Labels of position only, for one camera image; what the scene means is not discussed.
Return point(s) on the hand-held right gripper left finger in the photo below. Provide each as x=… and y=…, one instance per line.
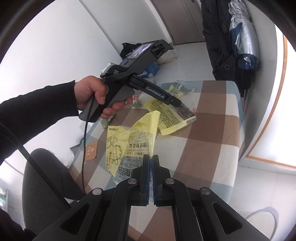
x=146, y=178

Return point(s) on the black hanging jacket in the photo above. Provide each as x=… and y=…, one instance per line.
x=217, y=46

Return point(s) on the silver folded umbrella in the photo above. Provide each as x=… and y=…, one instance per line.
x=245, y=34

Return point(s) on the white trash bin grey rim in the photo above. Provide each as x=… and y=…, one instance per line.
x=262, y=220

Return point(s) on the small green red wrapper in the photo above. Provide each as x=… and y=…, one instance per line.
x=136, y=102

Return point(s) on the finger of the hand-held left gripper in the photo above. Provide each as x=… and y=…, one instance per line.
x=155, y=91

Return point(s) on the person's grey pants leg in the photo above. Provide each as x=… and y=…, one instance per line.
x=46, y=185

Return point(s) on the yellow logo plastic wrapper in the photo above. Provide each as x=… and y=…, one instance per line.
x=120, y=143

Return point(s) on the person's left hand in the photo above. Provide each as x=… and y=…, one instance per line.
x=87, y=90

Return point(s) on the checked tablecloth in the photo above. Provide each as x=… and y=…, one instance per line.
x=208, y=139

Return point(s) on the orange paper packet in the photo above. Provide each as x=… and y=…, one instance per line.
x=91, y=150

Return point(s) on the clear pale yellow wrapper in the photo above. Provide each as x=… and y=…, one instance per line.
x=177, y=91

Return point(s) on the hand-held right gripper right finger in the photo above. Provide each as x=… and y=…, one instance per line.
x=156, y=178

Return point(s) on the yellow text plastic wrapper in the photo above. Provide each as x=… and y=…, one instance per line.
x=166, y=118

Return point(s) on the beige bag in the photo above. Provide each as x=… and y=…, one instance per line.
x=167, y=56

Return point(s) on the black clothes pile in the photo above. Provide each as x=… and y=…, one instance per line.
x=127, y=48

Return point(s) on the person's left forearm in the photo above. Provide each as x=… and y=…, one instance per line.
x=34, y=111

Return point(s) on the grey door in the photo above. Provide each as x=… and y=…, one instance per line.
x=180, y=20

